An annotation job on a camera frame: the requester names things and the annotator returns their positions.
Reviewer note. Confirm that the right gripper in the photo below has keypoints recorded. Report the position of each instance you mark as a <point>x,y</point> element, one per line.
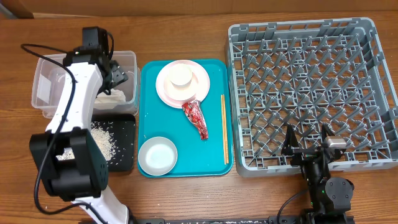
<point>290,147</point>

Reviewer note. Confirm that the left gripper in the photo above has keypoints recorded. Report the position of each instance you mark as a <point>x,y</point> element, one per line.
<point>119,76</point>

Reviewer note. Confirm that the white napkin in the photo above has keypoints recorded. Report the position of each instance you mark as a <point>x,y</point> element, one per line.
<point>107,102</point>

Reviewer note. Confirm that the pile of rice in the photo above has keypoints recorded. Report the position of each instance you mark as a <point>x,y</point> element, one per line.
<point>103,132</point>

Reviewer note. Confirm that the red snack wrapper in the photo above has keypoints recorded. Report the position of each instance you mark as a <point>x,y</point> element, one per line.
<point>195,115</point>

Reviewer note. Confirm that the grey bowl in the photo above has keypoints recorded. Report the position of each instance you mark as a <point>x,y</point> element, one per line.
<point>157,156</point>

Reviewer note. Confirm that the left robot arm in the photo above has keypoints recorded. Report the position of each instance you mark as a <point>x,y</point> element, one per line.
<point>72,172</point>

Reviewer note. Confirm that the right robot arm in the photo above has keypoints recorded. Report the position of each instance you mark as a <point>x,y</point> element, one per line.
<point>330,197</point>

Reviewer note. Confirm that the grey dishwasher rack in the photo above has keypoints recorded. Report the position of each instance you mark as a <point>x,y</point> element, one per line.
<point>308,74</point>

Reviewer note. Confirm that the black plastic tray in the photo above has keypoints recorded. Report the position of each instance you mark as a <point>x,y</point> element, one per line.
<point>125,134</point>

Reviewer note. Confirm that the cream paper cup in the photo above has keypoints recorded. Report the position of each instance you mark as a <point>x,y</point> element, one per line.
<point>180,75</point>

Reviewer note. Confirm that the clear plastic bin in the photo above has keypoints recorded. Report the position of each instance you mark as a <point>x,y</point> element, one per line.
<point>49,81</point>

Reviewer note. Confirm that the pink small bowl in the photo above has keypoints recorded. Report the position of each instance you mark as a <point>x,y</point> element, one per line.
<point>180,92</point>

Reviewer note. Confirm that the pink plate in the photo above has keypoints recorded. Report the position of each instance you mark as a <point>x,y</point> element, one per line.
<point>197,70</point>

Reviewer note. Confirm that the teal serving tray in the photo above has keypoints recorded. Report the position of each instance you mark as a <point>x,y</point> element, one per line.
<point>196,157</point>

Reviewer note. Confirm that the cardboard backdrop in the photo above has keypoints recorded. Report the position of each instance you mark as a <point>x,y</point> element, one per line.
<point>110,8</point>

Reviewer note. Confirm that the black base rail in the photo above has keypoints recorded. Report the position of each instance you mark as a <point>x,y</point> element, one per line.
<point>270,220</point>

